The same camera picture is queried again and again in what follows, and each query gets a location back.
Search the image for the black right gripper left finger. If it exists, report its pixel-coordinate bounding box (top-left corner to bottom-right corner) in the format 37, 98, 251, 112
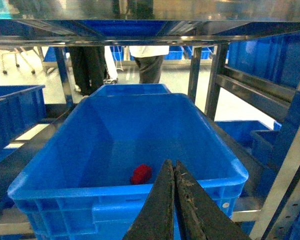
123, 159, 175, 240

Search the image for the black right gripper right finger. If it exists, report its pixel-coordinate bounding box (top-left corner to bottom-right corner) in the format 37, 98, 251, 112
174, 160, 250, 240

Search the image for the red toy block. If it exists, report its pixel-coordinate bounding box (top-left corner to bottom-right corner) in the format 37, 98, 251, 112
130, 164, 152, 185

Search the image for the blue crate left shelf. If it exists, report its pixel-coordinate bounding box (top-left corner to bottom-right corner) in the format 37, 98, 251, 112
0, 85, 47, 161

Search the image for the large blue target crate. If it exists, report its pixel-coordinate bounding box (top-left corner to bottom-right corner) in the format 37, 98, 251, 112
7, 93, 249, 240

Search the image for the blue crate behind target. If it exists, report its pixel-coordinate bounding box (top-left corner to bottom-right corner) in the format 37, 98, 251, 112
90, 83, 171, 97

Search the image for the person in white shirt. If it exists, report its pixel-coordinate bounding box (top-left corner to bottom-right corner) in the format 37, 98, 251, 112
129, 45, 170, 84

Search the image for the person in dark trousers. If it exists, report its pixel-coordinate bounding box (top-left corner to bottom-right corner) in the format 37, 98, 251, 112
68, 46, 107, 96

